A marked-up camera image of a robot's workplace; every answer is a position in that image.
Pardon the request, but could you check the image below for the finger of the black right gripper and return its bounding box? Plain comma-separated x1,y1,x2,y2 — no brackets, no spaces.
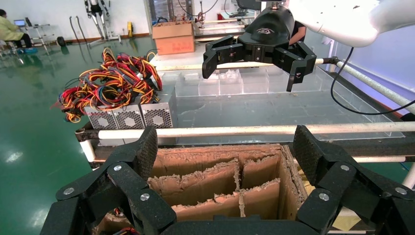
274,41,318,93
202,35,247,79

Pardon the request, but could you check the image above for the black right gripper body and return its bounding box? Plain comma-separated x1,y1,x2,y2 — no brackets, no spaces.
238,5,296,64

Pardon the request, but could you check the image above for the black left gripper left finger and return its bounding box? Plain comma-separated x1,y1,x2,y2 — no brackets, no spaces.
40,125,178,235

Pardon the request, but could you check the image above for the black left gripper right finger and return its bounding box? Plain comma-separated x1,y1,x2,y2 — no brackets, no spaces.
293,124,415,235

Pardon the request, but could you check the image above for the white pipe rack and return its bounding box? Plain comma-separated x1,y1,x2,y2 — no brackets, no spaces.
194,18,248,42

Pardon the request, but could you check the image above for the person in black shirt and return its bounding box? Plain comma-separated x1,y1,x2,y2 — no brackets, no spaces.
289,20,307,46

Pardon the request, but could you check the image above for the yellow paper sheet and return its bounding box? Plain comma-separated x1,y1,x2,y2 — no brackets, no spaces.
332,207,362,232

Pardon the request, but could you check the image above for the brown cardboard carton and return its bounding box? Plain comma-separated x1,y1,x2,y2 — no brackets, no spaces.
151,21,196,56

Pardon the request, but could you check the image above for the clear acrylic divider tray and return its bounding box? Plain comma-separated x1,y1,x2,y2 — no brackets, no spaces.
161,66,404,145

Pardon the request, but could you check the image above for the grey metal power supply unit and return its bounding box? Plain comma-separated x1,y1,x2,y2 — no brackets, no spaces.
139,86,178,129
85,108,119,130
112,104,146,130

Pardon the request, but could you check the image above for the metal storage shelf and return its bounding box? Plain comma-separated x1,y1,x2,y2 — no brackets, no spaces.
145,0,195,24

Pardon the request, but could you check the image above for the worn cardboard divider box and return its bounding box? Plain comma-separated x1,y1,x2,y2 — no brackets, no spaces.
92,144,309,235

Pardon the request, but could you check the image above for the humanoid robot on stand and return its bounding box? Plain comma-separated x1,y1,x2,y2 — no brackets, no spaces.
83,0,122,48

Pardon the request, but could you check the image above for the person in yellow coat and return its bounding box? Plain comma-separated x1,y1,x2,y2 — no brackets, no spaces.
0,9,38,55

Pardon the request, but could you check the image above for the white frame pipe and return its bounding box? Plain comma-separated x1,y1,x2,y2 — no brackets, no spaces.
97,121,415,140
402,162,415,190
335,60,415,114
155,58,325,72
79,139,97,163

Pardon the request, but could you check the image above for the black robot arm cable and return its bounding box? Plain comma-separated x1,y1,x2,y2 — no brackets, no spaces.
330,47,415,116

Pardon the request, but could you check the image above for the tangled multicolour wire bundle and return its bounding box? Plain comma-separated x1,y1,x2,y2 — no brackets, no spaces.
50,47,163,124

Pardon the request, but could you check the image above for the black hanging hose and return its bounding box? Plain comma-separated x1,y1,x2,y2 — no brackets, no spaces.
75,15,89,44
69,16,81,43

